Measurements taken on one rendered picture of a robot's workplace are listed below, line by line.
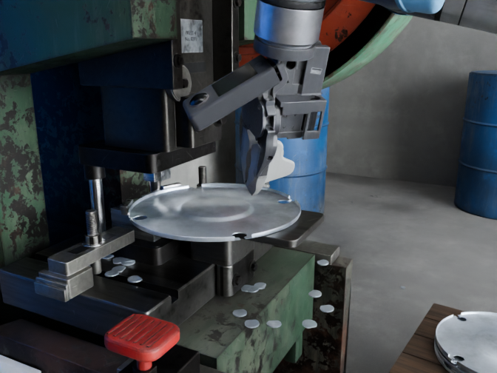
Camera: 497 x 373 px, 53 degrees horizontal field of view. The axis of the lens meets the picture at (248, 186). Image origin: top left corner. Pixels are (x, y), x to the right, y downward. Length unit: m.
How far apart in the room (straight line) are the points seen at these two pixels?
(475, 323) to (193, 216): 0.83
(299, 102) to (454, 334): 0.87
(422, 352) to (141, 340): 0.88
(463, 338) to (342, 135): 3.07
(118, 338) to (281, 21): 0.37
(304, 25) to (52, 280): 0.49
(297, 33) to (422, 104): 3.52
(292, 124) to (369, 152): 3.58
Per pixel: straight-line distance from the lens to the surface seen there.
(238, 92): 0.58
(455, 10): 0.65
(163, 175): 0.89
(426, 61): 4.04
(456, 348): 1.29
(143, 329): 0.57
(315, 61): 0.61
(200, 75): 0.86
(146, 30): 0.68
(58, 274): 0.78
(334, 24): 1.08
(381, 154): 4.17
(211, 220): 0.80
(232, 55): 0.88
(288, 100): 0.60
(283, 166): 0.66
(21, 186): 0.93
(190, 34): 0.84
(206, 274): 0.82
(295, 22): 0.56
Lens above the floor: 1.05
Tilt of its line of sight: 16 degrees down
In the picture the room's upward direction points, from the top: straight up
